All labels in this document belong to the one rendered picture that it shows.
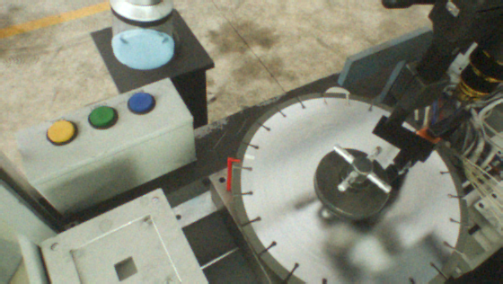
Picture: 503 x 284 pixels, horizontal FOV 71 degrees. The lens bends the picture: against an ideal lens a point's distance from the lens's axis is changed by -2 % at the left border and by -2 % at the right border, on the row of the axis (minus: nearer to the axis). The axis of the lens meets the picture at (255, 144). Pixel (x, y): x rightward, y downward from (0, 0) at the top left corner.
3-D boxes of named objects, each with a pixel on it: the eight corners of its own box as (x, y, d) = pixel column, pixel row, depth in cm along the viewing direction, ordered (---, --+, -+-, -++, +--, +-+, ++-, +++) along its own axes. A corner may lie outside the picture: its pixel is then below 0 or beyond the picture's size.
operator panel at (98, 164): (63, 219, 67) (28, 183, 55) (48, 173, 72) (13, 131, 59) (198, 159, 77) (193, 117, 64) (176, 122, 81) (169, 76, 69)
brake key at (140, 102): (136, 119, 64) (133, 111, 62) (127, 103, 66) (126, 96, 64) (156, 110, 65) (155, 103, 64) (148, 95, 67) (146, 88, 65)
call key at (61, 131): (55, 149, 59) (50, 143, 58) (49, 132, 61) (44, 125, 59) (79, 140, 61) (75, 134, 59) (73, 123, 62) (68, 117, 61)
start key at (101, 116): (97, 134, 62) (93, 127, 60) (90, 117, 63) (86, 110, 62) (119, 125, 63) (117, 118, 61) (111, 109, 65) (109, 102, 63)
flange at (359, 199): (330, 139, 57) (334, 130, 55) (396, 171, 55) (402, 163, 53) (303, 194, 52) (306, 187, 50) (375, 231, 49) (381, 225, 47)
